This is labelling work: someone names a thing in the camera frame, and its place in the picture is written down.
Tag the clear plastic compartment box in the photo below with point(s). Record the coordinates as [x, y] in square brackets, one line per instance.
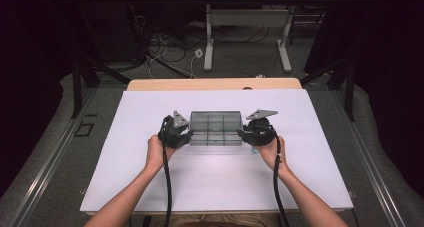
[216, 128]

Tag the person's left hand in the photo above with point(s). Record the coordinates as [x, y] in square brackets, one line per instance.
[155, 153]

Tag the person's right hand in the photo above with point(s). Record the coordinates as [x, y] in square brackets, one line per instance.
[271, 155]

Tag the white power plug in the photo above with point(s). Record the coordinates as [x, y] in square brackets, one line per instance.
[198, 52]

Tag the person's khaki shorts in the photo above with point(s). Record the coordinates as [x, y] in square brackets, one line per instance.
[213, 220]

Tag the white desk with grey legs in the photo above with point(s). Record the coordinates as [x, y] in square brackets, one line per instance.
[246, 18]

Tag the white table mat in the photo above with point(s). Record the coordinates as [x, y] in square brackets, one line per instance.
[200, 183]

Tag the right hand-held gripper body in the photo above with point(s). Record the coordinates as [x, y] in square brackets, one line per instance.
[261, 132]

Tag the dark curtain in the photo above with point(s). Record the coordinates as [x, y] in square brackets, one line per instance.
[26, 87]
[390, 70]

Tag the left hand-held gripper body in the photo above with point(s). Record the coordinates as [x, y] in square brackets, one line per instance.
[170, 133]

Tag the aluminium floor rail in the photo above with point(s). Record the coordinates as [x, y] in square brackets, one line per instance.
[50, 160]
[370, 160]

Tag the black metal stand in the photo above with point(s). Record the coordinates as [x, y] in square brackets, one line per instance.
[348, 87]
[77, 87]

